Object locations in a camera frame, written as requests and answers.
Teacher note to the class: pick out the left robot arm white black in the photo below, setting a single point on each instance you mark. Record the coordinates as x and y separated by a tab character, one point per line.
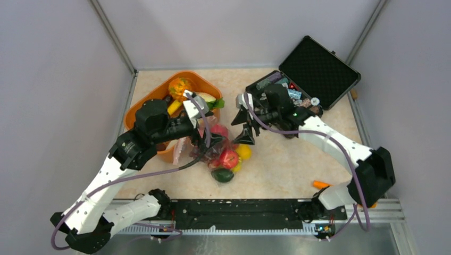
89	224

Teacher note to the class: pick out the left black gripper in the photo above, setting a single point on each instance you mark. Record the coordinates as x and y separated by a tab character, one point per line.
196	133

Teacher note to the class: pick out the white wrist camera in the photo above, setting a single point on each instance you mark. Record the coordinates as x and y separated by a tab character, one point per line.
244	100
195	107

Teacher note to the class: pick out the red toy tomato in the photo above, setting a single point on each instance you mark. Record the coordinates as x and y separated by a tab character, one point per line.
229	159

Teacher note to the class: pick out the dark toy grape bunch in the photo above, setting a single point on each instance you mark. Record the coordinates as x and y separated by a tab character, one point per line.
206	154

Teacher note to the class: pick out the black poker chip case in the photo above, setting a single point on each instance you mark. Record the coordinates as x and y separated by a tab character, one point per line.
311	71

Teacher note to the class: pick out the small yellow toy fruit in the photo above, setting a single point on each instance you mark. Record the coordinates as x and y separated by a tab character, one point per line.
174	106

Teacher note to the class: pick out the toy peach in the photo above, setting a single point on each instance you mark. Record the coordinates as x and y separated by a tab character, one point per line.
220	130

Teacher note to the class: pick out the clear zip top bag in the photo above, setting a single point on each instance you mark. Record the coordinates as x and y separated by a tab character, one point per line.
185	145

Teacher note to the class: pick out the yellow toy lemon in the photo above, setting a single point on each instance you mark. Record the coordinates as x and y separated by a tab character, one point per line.
244	151

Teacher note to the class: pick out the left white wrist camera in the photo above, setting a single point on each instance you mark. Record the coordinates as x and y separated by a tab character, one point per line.
195	107

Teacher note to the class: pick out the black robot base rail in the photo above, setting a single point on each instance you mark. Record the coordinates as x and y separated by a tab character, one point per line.
246	214

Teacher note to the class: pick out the toy pineapple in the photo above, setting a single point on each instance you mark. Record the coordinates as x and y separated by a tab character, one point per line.
177	88

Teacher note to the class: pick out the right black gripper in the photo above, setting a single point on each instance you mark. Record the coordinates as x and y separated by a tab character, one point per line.
247	136

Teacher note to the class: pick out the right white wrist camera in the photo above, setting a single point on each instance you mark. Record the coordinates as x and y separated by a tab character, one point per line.
244	100

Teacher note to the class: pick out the orange plastic basket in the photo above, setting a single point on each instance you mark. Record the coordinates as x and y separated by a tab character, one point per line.
198	83

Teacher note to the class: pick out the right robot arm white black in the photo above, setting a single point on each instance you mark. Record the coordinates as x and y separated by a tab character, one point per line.
371	169

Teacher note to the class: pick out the orange handled tool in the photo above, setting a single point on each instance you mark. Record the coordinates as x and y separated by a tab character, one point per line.
321	185

